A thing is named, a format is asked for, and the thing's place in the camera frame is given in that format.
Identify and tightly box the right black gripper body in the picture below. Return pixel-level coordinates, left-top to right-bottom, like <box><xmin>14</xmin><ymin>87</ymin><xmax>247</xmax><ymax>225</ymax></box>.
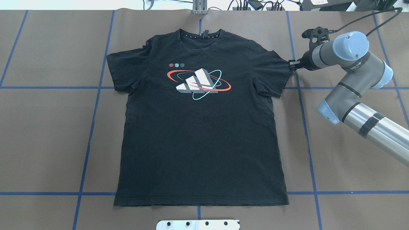
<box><xmin>296</xmin><ymin>51</ymin><xmax>315</xmax><ymax>71</ymax></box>

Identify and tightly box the black printed t-shirt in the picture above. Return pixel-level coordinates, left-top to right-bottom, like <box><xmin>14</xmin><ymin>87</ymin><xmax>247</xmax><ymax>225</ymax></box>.
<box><xmin>106</xmin><ymin>29</ymin><xmax>293</xmax><ymax>206</ymax></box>

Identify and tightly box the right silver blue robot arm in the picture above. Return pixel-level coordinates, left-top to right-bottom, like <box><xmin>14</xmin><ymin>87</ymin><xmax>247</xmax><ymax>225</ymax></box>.
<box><xmin>289</xmin><ymin>27</ymin><xmax>409</xmax><ymax>166</ymax></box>

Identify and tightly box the black box with label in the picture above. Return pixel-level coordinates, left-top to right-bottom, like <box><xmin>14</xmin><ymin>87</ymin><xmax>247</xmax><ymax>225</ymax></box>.
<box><xmin>300</xmin><ymin>0</ymin><xmax>354</xmax><ymax>12</ymax></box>

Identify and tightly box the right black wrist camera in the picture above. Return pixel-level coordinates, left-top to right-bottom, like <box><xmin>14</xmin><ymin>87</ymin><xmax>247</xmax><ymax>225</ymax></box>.
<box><xmin>301</xmin><ymin>27</ymin><xmax>331</xmax><ymax>44</ymax></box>

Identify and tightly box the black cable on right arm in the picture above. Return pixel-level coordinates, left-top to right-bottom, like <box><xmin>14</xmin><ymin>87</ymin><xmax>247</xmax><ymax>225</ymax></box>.
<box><xmin>328</xmin><ymin>7</ymin><xmax>403</xmax><ymax>36</ymax></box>

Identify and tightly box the aluminium frame post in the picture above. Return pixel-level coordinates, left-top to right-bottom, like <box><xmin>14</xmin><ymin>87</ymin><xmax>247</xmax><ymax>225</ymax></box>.
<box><xmin>192</xmin><ymin>0</ymin><xmax>208</xmax><ymax>15</ymax></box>

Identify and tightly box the white pillar with base plate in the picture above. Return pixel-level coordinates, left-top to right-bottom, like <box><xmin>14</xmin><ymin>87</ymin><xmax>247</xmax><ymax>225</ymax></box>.
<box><xmin>156</xmin><ymin>219</ymin><xmax>241</xmax><ymax>230</ymax></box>

